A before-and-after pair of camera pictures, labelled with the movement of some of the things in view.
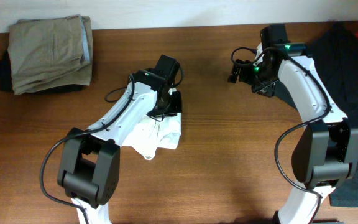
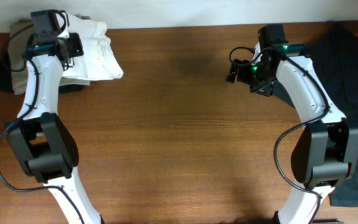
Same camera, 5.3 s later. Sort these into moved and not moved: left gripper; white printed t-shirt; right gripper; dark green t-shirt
Moved: left gripper; white printed t-shirt
Not moved: right gripper; dark green t-shirt
